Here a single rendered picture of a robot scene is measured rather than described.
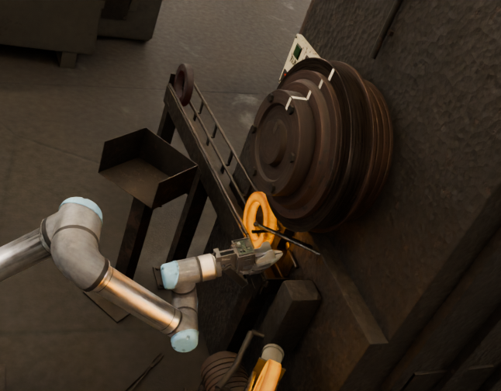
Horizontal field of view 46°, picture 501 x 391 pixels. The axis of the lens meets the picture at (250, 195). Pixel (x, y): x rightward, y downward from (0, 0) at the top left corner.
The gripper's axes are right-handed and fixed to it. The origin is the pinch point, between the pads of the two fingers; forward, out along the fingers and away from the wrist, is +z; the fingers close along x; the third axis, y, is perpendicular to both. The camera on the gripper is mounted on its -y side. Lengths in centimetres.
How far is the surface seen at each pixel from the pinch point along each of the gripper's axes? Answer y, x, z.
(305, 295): 5.1, -20.1, 0.5
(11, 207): -50, 105, -87
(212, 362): -16.3, -19.7, -26.4
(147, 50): -80, 287, 5
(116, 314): -61, 41, -51
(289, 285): 6.2, -16.4, -2.9
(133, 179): -5, 53, -36
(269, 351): -2.1, -29.6, -13.0
